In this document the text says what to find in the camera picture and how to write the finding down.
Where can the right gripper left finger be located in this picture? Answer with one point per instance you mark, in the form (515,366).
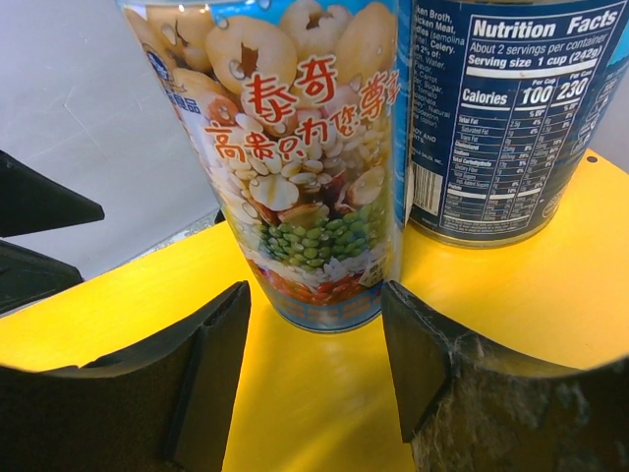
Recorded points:
(164,403)

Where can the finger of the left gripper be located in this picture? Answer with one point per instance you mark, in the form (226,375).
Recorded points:
(31,203)

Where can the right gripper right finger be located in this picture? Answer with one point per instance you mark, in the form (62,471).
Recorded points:
(467,403)

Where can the tall porridge can plastic lid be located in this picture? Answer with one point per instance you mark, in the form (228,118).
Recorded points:
(293,109)

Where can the blue soup can top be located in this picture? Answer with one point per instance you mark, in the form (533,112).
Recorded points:
(506,98)

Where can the yellow wooden shelf cabinet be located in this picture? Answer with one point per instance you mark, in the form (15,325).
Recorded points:
(325,402)

